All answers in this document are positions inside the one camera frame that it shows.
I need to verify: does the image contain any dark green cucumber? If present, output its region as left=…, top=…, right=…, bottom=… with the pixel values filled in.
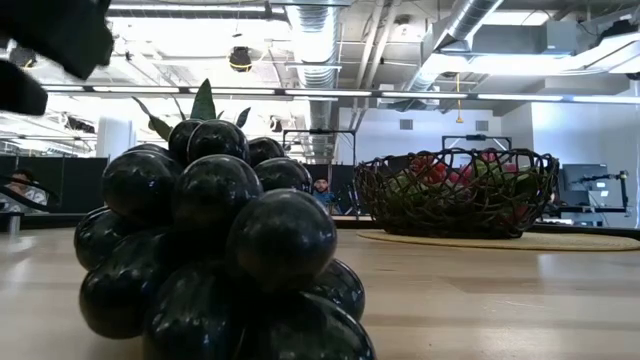
left=389, top=172, right=426, bottom=204

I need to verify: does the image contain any snake plant in white pot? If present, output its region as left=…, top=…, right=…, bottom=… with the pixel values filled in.
left=130, top=78, right=252, bottom=141

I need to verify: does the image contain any black ceiling device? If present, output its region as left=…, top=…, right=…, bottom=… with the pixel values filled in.
left=228, top=45, right=253, bottom=74

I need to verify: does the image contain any round woven placemat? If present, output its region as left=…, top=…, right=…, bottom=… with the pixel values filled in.
left=357, top=228, right=640, bottom=252

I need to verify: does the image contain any dark wicker basket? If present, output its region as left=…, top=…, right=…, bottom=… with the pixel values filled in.
left=353, top=147, right=560, bottom=240

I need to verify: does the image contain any person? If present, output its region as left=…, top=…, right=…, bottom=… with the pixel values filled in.
left=312, top=175, right=344, bottom=216
left=0, top=168, right=51, bottom=216

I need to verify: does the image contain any long ceiling light strip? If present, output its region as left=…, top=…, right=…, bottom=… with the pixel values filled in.
left=42, top=83, right=640, bottom=105

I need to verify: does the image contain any yellow hanging ceiling cord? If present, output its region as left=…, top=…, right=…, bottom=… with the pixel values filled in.
left=454, top=72, right=464, bottom=125

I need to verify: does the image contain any black background rig frame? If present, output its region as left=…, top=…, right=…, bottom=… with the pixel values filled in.
left=282, top=128, right=357, bottom=166
left=441, top=133, right=513, bottom=154

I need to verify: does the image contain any black grape bunch with leaf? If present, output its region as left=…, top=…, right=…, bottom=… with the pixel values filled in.
left=73, top=118, right=377, bottom=360

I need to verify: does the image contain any dark red grape bunch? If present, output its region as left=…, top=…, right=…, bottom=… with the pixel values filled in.
left=408, top=155, right=450, bottom=186

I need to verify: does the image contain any grey rectangular air duct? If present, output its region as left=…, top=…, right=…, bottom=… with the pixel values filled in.
left=472, top=19, right=581, bottom=55

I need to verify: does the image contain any grey computer monitor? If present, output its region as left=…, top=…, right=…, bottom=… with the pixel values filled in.
left=560, top=163, right=610, bottom=206

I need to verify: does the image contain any black aluminium table frame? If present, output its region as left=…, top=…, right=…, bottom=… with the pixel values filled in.
left=0, top=212, right=640, bottom=240

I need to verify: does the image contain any silver spiral air duct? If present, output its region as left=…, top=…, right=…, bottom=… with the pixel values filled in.
left=404, top=0, right=506, bottom=94
left=283, top=0, right=346, bottom=164

